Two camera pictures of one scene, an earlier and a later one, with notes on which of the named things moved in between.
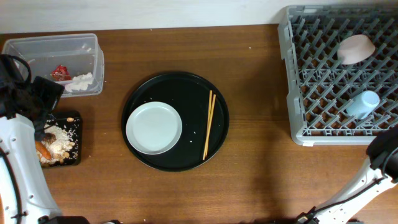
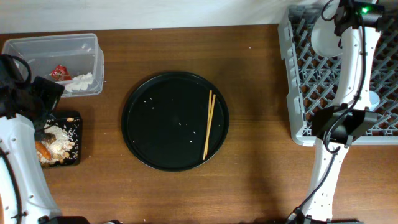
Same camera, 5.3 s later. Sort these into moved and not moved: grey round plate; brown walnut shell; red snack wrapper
Moved: grey round plate
Not moved: red snack wrapper; brown walnut shell
